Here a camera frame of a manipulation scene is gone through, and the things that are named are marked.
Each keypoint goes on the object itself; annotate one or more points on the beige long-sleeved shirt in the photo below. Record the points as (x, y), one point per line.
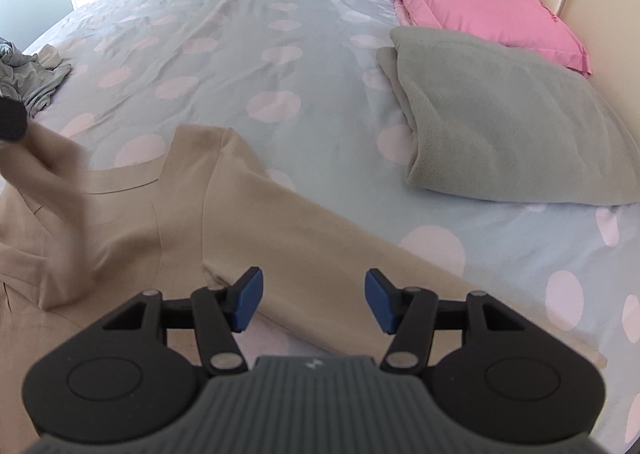
(150, 234)

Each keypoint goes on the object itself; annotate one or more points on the grey crumpled garment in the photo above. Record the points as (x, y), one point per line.
(30, 73)

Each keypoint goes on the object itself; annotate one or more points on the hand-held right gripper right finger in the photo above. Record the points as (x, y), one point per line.
(378, 301)

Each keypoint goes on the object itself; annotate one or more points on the polka dot bed sheet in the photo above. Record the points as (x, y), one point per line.
(280, 83)

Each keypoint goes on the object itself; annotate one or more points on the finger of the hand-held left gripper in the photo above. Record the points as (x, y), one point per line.
(11, 119)

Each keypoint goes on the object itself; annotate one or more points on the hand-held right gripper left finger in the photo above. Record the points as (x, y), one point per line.
(248, 298)

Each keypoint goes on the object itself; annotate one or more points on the grey folded blanket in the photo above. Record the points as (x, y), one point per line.
(505, 128)

